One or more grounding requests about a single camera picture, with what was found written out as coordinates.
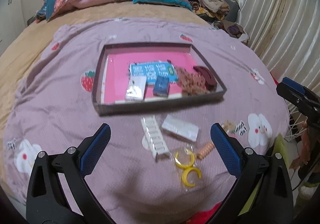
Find pile of folded clothes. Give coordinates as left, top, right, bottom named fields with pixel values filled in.
left=188, top=0, right=249, bottom=44

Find orange spiral hair tie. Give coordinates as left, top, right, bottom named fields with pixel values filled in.
left=195, top=141, right=217, bottom=161

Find silver white packet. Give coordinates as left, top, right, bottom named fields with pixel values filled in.
left=161, top=115, right=199, bottom=143

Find red floral cloth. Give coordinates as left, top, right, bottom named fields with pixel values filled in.
left=183, top=202, right=222, bottom=224

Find blue plastic card box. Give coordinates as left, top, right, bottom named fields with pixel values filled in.
left=152, top=76, right=170, bottom=97

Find yellow bangles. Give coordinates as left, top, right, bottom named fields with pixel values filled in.
left=172, top=147, right=202, bottom=189

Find tan bed sheet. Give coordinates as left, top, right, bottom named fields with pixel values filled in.
left=0, top=0, right=213, bottom=189

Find lilac cartoon print blanket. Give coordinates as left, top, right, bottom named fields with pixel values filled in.
left=4, top=18, right=289, bottom=223

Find brown shallow cardboard tray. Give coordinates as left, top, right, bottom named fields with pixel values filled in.
left=92, top=42, right=227, bottom=116

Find white jewelry card packet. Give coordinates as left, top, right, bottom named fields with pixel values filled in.
left=125, top=75, right=147, bottom=101

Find dark maroon hair claw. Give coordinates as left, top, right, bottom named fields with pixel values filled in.
left=193, top=66, right=217, bottom=91

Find floral chiffon scrunchie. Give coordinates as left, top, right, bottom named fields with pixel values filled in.
left=175, top=67, right=209, bottom=95

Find white round hair clip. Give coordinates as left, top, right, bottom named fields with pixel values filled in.
left=142, top=136, right=150, bottom=150

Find white wardrobe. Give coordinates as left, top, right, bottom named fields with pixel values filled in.
left=0, top=0, right=25, bottom=55

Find white plastic comb clip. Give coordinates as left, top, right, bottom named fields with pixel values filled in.
left=141, top=116, right=170, bottom=160

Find cream striped curtain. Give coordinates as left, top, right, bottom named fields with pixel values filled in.
left=236, top=0, right=319, bottom=94

